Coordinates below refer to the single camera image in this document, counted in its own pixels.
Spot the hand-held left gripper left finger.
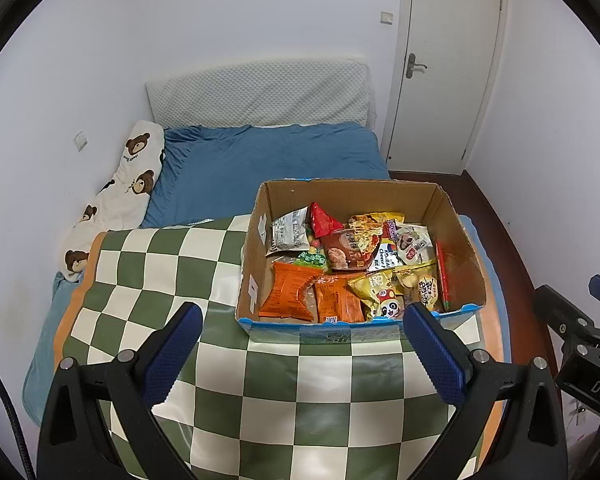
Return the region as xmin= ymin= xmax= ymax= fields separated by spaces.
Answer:
xmin=37 ymin=301 xmax=204 ymax=480

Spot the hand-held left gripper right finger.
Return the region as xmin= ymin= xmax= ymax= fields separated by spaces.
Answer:
xmin=402 ymin=302 xmax=568 ymax=480

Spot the slim red snack box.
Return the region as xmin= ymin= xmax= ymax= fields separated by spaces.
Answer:
xmin=435 ymin=240 xmax=451 ymax=311

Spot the yellow panda print packet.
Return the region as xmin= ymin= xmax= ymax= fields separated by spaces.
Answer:
xmin=347 ymin=267 xmax=406 ymax=321

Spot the orange snack packet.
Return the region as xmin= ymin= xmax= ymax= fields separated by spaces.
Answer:
xmin=314 ymin=272 xmax=367 ymax=324
xmin=258 ymin=261 xmax=317 ymax=322

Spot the cardboard box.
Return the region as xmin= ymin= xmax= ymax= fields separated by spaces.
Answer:
xmin=235 ymin=178 xmax=487 ymax=345

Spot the white cookie packet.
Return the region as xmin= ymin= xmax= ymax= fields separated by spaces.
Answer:
xmin=394 ymin=224 xmax=433 ymax=266

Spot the brown red noodle packet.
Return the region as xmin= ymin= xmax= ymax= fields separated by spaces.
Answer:
xmin=322 ymin=229 xmax=376 ymax=271

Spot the red snack packet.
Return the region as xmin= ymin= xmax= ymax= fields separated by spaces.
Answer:
xmin=309 ymin=202 xmax=345 ymax=239

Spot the yellow mushroom print packet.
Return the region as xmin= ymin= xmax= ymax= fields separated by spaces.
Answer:
xmin=392 ymin=260 xmax=443 ymax=314

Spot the green white checkered blanket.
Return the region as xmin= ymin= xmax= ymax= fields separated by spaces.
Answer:
xmin=54 ymin=214 xmax=506 ymax=480

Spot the light blue blanket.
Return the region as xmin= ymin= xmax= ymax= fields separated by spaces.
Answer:
xmin=22 ymin=272 xmax=81 ymax=417

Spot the yellow noodle packet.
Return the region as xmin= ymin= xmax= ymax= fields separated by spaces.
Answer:
xmin=349 ymin=212 xmax=405 ymax=265

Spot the green candy packet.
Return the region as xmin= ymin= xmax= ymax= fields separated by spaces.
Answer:
xmin=294 ymin=227 xmax=330 ymax=269

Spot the white grey snack packet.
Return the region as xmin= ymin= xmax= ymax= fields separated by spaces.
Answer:
xmin=271 ymin=208 xmax=311 ymax=252

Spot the white bear print pillow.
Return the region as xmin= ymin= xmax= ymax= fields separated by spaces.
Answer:
xmin=61 ymin=120 xmax=166 ymax=282

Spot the blue bed sheet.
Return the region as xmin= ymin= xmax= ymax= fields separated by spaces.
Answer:
xmin=141 ymin=122 xmax=391 ymax=229

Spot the white quilted headboard cushion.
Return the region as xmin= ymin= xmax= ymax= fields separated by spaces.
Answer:
xmin=146 ymin=59 xmax=371 ymax=128

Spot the white door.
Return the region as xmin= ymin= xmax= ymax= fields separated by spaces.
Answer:
xmin=382 ymin=0 xmax=509 ymax=176

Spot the black cable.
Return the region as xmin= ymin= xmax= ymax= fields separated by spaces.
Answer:
xmin=0 ymin=345 xmax=37 ymax=480

